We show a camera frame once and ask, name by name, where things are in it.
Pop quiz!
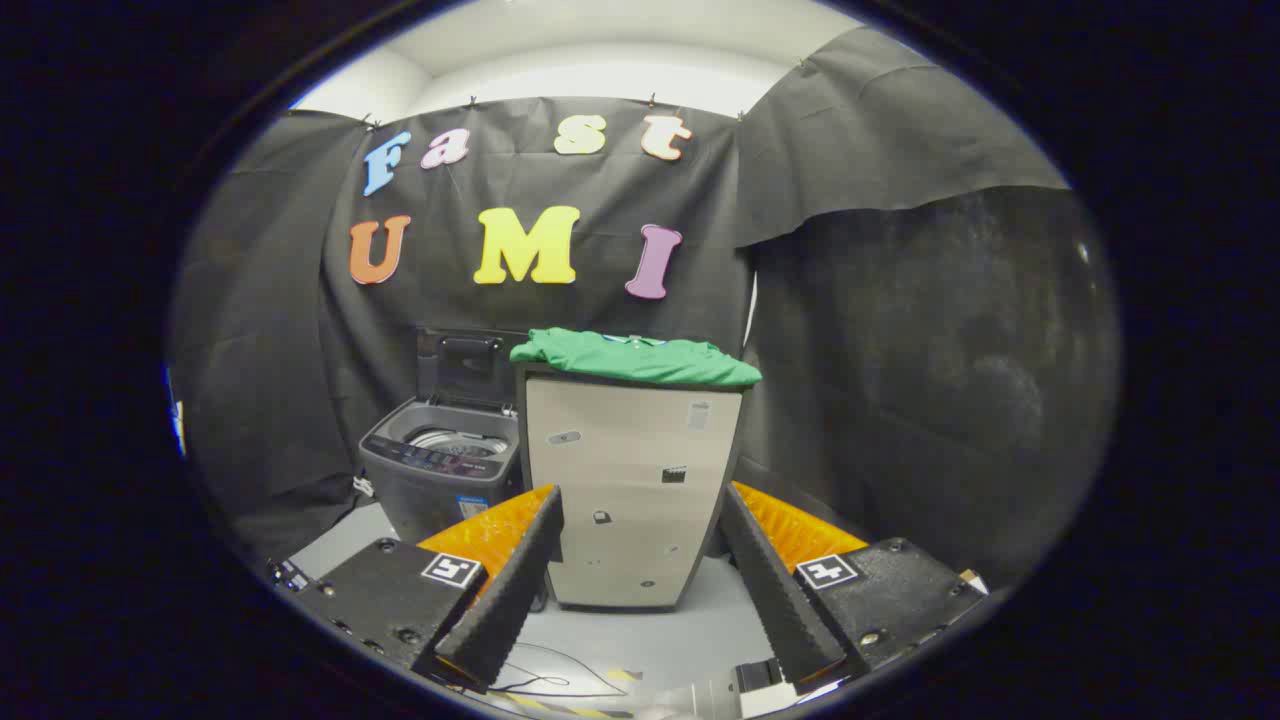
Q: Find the green polo shirt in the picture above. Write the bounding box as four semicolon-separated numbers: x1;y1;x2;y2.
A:
509;327;764;389

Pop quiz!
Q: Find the grey washing machine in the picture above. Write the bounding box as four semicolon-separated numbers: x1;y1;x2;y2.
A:
358;397;526;546

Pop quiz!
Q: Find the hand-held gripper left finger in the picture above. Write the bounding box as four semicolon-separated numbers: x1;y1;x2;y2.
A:
268;484;564;694

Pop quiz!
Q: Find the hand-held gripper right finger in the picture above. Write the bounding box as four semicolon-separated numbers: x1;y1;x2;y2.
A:
718;481;991;696

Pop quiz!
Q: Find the thin black cable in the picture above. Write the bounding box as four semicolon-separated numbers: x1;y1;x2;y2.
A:
490;645;631;701

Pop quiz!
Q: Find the beige cabinet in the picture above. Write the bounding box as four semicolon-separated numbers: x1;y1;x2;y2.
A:
515;362;749;611

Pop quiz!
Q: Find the black backdrop cloth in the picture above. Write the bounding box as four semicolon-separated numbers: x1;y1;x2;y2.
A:
168;25;1121;591

